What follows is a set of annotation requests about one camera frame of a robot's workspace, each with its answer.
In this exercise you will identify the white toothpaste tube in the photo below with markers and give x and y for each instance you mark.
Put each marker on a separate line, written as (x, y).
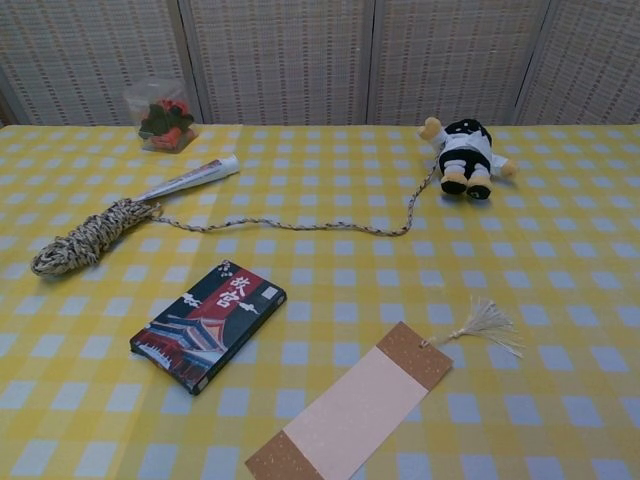
(200, 175)

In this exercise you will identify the yellow checkered tablecloth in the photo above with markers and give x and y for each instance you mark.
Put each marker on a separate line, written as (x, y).
(450, 280)

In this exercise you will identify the dark red palace card box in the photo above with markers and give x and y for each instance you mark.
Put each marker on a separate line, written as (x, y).
(210, 325)

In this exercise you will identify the brown pink bookmark with tassel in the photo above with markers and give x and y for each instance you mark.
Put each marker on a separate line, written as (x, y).
(360, 390)

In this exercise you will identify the black white plush doll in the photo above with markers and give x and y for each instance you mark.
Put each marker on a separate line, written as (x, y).
(465, 152)

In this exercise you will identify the woven bamboo folding screen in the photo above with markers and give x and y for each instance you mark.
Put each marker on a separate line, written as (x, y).
(300, 60)

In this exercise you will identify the clear box of red-black items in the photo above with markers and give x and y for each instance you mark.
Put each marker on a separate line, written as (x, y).
(162, 122)

